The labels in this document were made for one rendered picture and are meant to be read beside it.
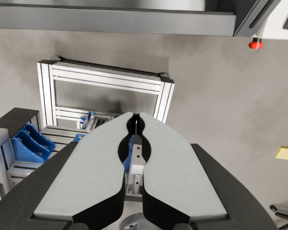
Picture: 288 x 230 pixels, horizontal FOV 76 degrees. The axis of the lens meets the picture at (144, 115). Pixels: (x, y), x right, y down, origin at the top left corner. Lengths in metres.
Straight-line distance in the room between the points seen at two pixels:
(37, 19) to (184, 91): 1.21
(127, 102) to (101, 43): 0.44
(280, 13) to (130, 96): 0.96
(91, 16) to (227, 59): 1.22
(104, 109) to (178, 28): 0.98
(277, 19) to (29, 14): 0.46
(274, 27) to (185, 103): 1.16
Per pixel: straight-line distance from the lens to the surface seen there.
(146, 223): 0.55
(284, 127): 2.04
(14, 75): 1.69
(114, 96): 1.25
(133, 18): 0.41
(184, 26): 0.41
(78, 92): 1.30
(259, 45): 0.63
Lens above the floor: 1.35
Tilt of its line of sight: 62 degrees down
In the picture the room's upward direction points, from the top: 178 degrees clockwise
